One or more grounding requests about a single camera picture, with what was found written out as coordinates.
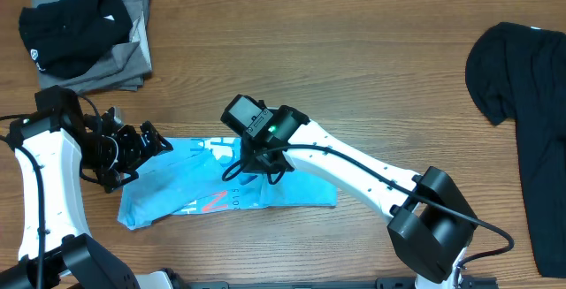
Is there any folded black polo shirt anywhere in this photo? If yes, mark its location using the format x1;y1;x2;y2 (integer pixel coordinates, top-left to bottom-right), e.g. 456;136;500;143
19;0;133;80

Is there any folded grey garment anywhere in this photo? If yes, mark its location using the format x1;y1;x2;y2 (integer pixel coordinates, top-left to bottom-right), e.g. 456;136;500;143
31;0;152;93

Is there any black garment at right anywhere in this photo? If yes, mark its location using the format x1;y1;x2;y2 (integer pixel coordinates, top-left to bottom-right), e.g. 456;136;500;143
465;22;565;278

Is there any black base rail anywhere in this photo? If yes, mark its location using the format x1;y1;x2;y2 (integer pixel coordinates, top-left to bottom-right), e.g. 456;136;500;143
187;276;499;289

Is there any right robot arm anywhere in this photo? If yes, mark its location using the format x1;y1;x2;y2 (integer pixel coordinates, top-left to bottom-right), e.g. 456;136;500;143
221;95;477;288

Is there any light blue t-shirt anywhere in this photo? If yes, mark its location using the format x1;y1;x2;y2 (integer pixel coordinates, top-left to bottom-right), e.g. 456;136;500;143
117;137;337;230

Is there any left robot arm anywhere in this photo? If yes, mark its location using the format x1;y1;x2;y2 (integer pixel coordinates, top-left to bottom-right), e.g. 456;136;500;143
1;86;185;289

